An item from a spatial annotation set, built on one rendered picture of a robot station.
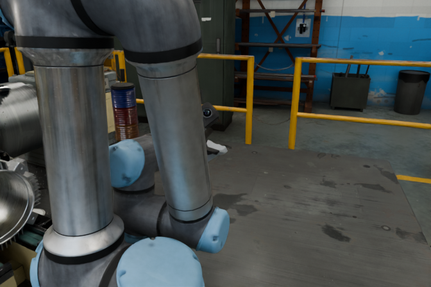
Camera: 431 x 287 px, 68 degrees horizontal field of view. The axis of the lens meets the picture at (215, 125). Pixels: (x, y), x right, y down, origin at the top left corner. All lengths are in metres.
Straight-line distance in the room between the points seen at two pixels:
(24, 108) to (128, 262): 0.80
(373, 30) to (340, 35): 0.46
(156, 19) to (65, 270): 0.36
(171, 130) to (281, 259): 0.56
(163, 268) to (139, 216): 0.14
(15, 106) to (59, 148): 0.73
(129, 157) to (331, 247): 0.61
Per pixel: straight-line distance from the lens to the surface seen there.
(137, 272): 0.48
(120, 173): 0.55
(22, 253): 0.88
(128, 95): 0.80
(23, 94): 1.22
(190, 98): 0.40
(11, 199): 0.88
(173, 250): 0.50
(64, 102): 0.44
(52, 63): 0.43
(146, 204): 0.59
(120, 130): 0.83
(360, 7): 5.50
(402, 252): 1.01
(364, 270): 0.91
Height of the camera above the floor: 1.38
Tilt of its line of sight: 19 degrees down
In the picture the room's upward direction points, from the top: straight up
